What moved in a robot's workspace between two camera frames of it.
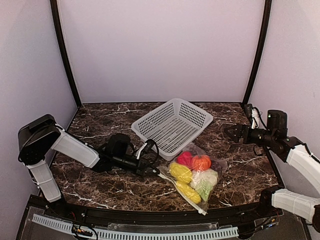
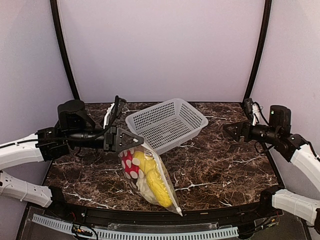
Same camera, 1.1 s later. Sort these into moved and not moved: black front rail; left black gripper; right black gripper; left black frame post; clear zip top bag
Moved: left black gripper; clear zip top bag
Not moved: black front rail; left black frame post; right black gripper
